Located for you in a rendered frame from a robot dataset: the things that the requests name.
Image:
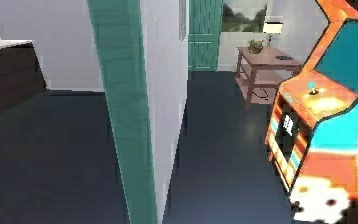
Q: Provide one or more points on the orange arcade machine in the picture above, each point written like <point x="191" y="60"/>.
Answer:
<point x="323" y="133"/>

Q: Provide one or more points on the brown wooden side table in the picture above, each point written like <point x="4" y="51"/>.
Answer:
<point x="260" y="66"/>

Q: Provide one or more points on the small green house plant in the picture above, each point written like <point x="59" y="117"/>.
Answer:
<point x="255" y="46"/>

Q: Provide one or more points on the framed landscape picture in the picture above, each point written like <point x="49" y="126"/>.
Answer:
<point x="243" y="16"/>

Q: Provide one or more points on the black remote control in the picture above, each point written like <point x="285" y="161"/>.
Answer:
<point x="283" y="58"/>

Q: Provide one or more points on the white shade table lamp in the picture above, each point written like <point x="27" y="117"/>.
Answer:
<point x="272" y="28"/>

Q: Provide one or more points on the dark brown cabinet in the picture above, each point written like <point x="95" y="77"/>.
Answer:
<point x="10" y="73"/>

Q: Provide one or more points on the grey framed wall picture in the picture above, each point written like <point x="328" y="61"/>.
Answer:
<point x="182" y="20"/>

